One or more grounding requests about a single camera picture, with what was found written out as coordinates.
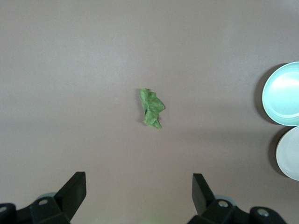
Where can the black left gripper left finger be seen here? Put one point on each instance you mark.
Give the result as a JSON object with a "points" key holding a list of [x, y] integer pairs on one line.
{"points": [[70, 196]]}

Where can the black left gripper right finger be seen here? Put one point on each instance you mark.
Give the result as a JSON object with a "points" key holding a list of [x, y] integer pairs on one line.
{"points": [[205, 200]]}

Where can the beige plate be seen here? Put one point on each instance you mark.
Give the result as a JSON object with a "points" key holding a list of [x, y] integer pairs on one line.
{"points": [[290, 156]]}

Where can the light green plate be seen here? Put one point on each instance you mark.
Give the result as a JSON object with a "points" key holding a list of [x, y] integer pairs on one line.
{"points": [[282, 95]]}

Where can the green lettuce leaf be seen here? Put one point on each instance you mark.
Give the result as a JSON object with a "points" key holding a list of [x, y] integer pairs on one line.
{"points": [[151, 108]]}

